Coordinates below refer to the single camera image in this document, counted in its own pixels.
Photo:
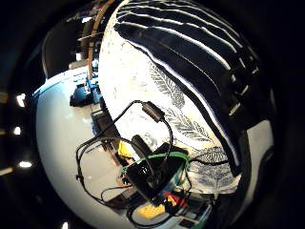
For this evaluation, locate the red connector piece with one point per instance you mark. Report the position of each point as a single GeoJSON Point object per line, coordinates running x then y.
{"type": "Point", "coordinates": [176, 199]}

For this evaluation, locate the ceiling lamp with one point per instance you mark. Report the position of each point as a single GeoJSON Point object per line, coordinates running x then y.
{"type": "Point", "coordinates": [17, 130]}
{"type": "Point", "coordinates": [21, 99]}
{"type": "Point", "coordinates": [24, 164]}

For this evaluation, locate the white leaf print cloth, black stripes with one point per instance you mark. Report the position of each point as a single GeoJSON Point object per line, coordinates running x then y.
{"type": "Point", "coordinates": [136, 73]}

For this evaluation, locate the blue device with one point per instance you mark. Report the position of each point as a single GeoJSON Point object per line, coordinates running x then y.
{"type": "Point", "coordinates": [83, 93]}

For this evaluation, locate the dark office chair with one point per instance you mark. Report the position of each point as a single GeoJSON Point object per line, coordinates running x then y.
{"type": "Point", "coordinates": [60, 47]}

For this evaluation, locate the small yellow block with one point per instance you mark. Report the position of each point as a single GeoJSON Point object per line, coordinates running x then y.
{"type": "Point", "coordinates": [124, 149]}

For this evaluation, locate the curved wooden chair back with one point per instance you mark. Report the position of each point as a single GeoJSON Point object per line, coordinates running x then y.
{"type": "Point", "coordinates": [92, 41]}

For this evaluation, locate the dark box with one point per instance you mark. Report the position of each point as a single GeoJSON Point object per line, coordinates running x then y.
{"type": "Point", "coordinates": [103, 122]}

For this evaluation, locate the yellow flat piece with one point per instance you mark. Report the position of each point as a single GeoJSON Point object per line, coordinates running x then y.
{"type": "Point", "coordinates": [150, 210]}

